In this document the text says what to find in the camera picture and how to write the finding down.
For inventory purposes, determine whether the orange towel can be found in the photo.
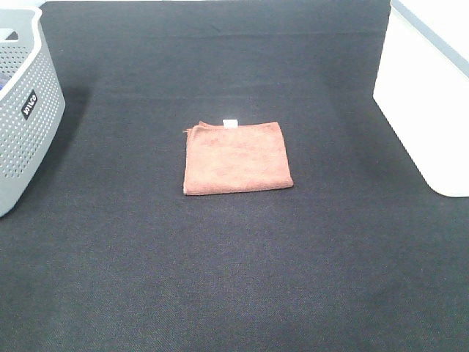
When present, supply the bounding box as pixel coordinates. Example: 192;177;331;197
182;121;294;196

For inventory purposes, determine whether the white plastic bin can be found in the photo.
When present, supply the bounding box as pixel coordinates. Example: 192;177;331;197
373;1;468;197

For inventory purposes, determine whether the grey perforated laundry basket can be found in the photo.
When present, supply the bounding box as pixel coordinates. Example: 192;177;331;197
1;7;65;215

